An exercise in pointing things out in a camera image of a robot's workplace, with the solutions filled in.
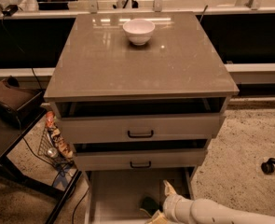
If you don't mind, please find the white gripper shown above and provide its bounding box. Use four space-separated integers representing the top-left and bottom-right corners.
149 180 194 224

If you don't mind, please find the colourful snack bag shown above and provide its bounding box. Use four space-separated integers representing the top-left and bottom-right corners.
46 111 73 160

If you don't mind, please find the black power adapter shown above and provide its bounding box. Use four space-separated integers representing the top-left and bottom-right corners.
3 5 19 16

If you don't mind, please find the grey drawer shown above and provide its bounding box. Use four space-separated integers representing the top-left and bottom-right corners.
74 140 207 171
57 109 225 144
85 168 193 224

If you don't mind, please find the black chair caster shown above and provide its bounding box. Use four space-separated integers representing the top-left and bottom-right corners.
261 158 275 175

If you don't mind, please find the black wire basket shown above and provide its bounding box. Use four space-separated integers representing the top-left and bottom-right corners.
38 128 74 168

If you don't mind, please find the white ceramic bowl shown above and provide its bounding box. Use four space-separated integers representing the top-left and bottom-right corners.
123 19 155 46

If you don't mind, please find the dark brown box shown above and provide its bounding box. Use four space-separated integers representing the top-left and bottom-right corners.
0 77 43 128

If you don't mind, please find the top grey drawer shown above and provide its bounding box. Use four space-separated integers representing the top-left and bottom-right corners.
57 109 225 144

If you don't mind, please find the green yellow sponge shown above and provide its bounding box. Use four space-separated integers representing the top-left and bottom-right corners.
140 197 160 217

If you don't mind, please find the black side table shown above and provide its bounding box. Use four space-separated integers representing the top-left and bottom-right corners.
0 107 81 224

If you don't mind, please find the bottom grey drawer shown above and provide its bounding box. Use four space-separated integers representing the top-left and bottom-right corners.
85 168 193 224

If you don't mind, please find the middle grey drawer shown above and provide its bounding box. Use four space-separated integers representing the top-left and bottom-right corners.
74 140 207 171

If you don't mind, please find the grey drawer cabinet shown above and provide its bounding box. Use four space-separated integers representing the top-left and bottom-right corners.
43 11 240 224

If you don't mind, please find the black floor cable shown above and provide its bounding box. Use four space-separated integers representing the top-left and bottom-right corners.
71 187 90 224

